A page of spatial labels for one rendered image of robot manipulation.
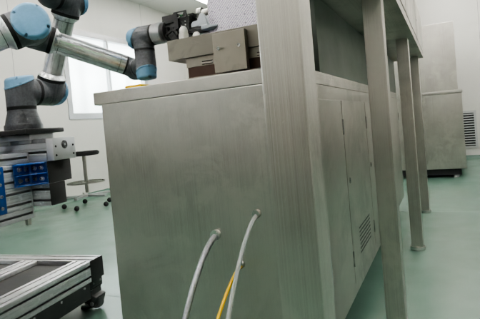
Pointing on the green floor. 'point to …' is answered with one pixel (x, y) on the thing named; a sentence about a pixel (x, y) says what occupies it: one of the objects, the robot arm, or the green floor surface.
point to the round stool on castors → (86, 180)
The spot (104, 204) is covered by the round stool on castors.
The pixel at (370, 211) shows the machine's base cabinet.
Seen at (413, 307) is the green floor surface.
